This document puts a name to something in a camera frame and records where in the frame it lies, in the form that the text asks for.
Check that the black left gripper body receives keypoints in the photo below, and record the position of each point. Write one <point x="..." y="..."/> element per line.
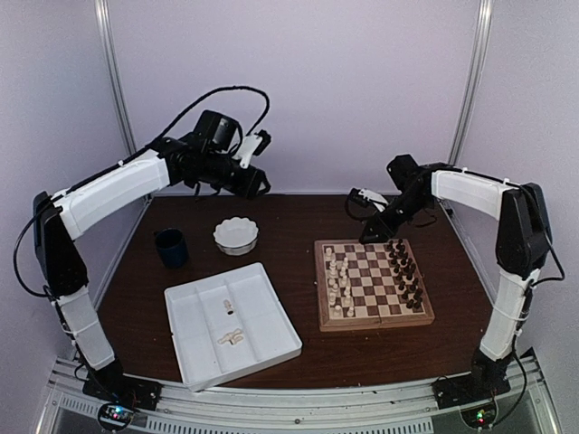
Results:
<point x="215" y="173"/>

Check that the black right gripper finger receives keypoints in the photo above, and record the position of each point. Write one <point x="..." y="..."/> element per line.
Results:
<point x="385" y="229"/>
<point x="370" y="233"/>

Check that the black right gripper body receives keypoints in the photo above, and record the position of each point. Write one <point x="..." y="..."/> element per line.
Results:
<point x="411" y="205"/>

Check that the wooden chess board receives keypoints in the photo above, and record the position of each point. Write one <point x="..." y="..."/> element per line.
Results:
<point x="372" y="287"/>

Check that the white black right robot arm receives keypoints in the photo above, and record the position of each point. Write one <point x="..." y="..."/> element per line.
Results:
<point x="523" y="242"/>

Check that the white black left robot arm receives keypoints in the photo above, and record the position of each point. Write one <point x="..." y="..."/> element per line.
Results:
<point x="64" y="216"/>

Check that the row of dark chess pieces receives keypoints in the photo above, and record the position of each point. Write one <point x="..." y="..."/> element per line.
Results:
<point x="407" y="280"/>

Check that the pile of white chess pieces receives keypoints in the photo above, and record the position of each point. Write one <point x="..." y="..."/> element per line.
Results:
<point x="234" y="337"/>

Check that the white scalloped bowl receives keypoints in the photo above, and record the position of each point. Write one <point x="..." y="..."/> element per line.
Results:
<point x="236" y="236"/>

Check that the dark blue cup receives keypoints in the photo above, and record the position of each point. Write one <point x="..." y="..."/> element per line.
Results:
<point x="171" y="247"/>

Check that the white piece in tray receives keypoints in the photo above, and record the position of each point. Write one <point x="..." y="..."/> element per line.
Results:
<point x="228" y="307"/>

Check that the white compartment tray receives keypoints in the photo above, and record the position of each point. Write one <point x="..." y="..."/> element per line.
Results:
<point x="197" y="319"/>

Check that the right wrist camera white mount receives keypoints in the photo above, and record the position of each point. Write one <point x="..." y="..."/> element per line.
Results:
<point x="366" y="198"/>

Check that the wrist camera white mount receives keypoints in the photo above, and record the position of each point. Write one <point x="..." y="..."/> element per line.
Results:
<point x="252" y="144"/>
<point x="366" y="198"/>

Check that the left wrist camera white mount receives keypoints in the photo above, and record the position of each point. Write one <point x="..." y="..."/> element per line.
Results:
<point x="252" y="144"/>

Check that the right aluminium corner post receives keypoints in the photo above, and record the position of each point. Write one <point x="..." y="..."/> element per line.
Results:
<point x="477" y="61"/>

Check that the aluminium corner post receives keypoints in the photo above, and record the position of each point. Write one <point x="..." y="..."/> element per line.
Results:
<point x="477" y="61"/>
<point x="107" y="42"/>

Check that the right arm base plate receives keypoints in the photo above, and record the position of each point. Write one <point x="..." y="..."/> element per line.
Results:
<point x="462" y="390"/>

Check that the aluminium front frame rail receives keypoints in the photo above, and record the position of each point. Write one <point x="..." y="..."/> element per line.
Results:
<point x="406" y="407"/>

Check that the left aluminium corner post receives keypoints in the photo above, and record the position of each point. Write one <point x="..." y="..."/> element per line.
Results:
<point x="107" y="42"/>

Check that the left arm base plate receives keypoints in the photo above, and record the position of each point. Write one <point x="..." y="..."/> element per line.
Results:
<point x="129" y="392"/>

